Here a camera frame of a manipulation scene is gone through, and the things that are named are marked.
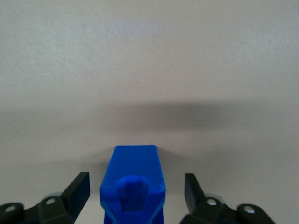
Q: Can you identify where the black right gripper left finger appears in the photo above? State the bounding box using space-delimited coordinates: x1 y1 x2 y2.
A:
0 172 91 224

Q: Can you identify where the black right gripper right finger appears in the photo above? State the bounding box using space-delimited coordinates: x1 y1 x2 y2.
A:
182 172 275 224

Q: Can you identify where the blue plastic part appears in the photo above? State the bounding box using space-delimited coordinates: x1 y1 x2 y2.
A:
99 145 167 224

